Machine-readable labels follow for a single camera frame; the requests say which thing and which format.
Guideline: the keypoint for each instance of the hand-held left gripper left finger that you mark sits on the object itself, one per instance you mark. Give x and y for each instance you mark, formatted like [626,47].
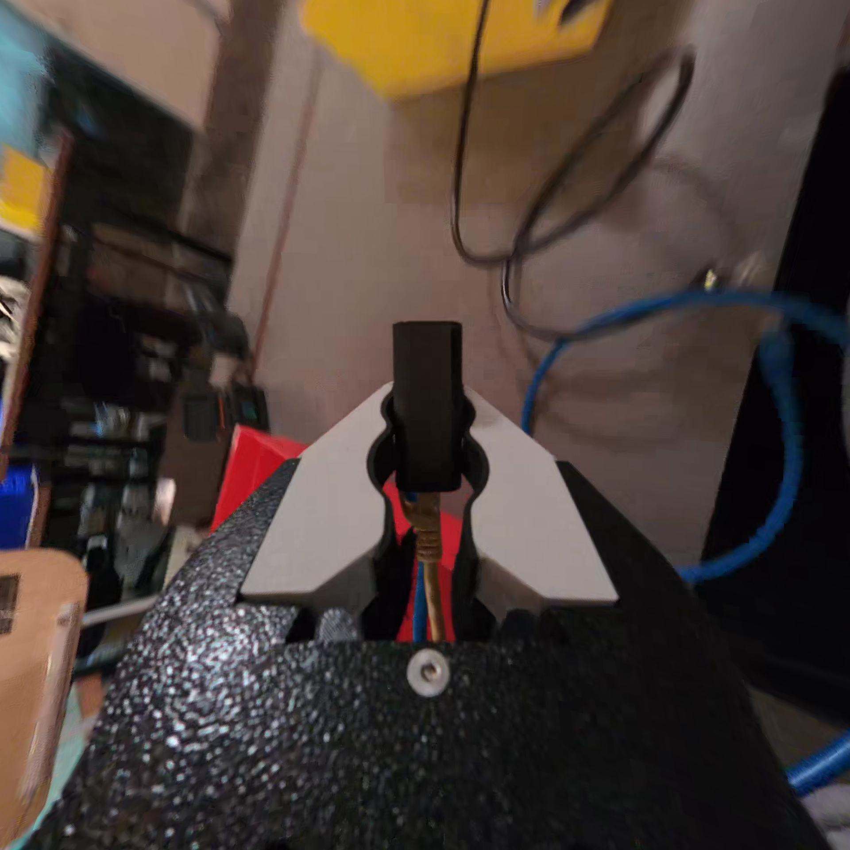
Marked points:
[319,531]

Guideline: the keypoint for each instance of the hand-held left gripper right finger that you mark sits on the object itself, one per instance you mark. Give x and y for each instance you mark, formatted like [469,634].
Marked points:
[538,531]

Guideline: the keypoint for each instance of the red plastic bin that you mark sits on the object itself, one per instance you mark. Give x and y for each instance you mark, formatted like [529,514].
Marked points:
[259,465]

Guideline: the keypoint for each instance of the stack of blue bins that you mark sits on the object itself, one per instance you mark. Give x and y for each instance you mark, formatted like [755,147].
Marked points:
[16,504]

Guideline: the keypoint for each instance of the plain cardboard box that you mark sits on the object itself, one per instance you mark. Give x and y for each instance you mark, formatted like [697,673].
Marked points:
[33,664]

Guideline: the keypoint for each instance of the small yellow bin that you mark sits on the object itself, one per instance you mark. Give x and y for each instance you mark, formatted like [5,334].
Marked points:
[23,189]

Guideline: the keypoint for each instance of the large yellow plastic bin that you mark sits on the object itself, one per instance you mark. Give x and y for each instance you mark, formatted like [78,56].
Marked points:
[451,40]

